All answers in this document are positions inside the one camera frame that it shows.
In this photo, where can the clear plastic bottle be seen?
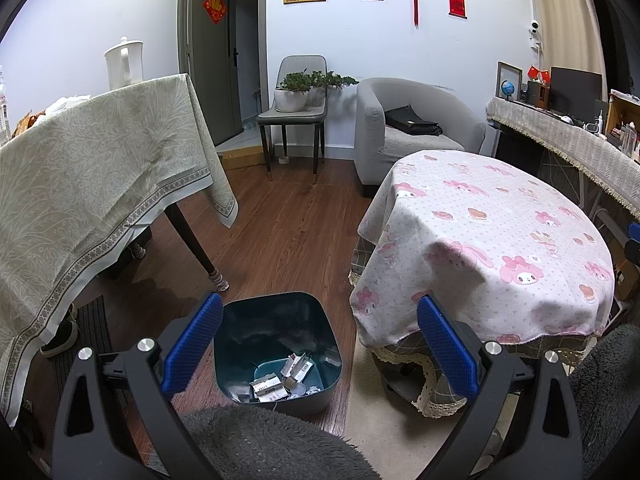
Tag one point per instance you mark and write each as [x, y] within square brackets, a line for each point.
[4, 105]

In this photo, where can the picture frame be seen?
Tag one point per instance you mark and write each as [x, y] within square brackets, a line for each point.
[509, 71]

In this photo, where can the pink printed tablecloth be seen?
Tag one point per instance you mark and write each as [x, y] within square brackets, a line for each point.
[475, 240]

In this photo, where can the dark wooden table leg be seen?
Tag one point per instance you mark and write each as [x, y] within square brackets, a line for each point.
[192, 245]

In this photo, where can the beige fringed desk cloth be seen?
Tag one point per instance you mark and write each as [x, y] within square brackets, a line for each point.
[565, 140]

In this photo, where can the dark blue waste bin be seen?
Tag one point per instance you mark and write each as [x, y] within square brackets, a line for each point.
[270, 320]

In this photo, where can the flat cardboard box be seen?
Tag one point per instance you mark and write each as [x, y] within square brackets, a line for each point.
[242, 159]

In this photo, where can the beige patterned tablecloth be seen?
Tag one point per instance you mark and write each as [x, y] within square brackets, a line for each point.
[100, 185]

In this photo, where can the black monitor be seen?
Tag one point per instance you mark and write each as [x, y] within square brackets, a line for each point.
[575, 90]

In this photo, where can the dark slipper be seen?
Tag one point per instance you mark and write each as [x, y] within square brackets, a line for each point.
[71, 311]
[60, 340]

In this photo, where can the dark ribbed floor mat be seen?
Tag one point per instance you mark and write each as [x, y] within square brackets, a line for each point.
[92, 320]

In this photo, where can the wooden speaker box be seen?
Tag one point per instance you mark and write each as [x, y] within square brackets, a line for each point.
[538, 94]

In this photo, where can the white security camera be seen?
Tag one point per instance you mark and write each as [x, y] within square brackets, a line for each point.
[535, 29]

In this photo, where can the potted plant in white pot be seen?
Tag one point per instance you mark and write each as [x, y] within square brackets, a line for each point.
[291, 100]
[332, 80]

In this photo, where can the white electric kettle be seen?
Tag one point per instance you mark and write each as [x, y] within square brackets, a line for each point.
[124, 62]

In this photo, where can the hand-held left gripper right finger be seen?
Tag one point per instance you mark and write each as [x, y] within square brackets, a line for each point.
[445, 345]

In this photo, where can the small blue globe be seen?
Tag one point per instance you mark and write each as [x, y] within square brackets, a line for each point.
[508, 87]

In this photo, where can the white box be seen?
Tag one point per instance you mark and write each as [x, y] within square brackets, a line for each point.
[298, 367]

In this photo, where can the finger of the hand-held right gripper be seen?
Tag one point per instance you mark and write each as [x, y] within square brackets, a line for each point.
[633, 260]
[635, 232]

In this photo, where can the striped table leg sock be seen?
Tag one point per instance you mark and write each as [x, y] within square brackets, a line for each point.
[220, 282]

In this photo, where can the person's fleece trousers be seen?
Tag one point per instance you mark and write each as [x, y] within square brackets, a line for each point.
[260, 450]

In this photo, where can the red diamond door sticker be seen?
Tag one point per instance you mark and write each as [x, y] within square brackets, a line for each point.
[214, 7]

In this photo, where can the grey armchair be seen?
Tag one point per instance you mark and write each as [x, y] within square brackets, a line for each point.
[370, 135]

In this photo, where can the beige curtain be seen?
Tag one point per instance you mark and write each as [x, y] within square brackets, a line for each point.
[565, 10]

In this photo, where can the black bag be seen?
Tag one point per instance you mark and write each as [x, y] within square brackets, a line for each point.
[412, 122]

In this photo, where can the grey dining chair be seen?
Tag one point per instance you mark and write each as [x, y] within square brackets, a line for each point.
[292, 117]

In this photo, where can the beige floor rug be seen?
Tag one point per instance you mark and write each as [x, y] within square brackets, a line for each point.
[370, 435]

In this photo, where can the grey door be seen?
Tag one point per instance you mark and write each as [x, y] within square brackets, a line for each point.
[210, 70]

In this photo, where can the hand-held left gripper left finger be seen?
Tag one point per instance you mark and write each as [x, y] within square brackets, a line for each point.
[195, 342]

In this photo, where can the cardboard shelf box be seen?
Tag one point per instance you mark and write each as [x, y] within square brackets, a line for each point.
[625, 120]

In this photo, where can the small red flags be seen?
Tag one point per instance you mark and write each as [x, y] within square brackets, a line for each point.
[540, 74]

